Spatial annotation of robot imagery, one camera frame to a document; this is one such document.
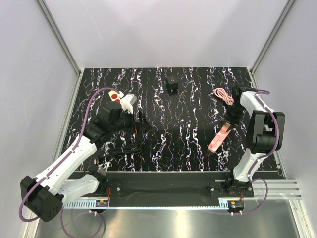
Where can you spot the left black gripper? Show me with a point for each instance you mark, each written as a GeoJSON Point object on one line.
{"type": "Point", "coordinates": [137, 127]}

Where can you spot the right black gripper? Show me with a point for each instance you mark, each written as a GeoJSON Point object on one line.
{"type": "Point", "coordinates": [235, 122]}

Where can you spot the pink power strip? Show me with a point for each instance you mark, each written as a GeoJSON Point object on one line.
{"type": "Point", "coordinates": [220, 137]}

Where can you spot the black cube socket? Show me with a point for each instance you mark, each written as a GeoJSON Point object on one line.
{"type": "Point", "coordinates": [172, 83]}

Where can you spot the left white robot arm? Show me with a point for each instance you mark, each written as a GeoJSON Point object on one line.
{"type": "Point", "coordinates": [48, 192]}

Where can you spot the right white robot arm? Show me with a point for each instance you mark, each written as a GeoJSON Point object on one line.
{"type": "Point", "coordinates": [264, 133]}

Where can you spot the white red-socket power strip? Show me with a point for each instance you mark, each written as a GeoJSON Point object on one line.
{"type": "Point", "coordinates": [115, 96]}

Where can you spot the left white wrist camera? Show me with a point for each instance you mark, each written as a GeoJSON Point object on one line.
{"type": "Point", "coordinates": [127, 103]}

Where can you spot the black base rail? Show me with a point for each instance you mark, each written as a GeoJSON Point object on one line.
{"type": "Point", "coordinates": [171, 189]}

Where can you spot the white slotted cable duct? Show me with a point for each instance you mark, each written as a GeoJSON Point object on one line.
{"type": "Point", "coordinates": [81, 204]}

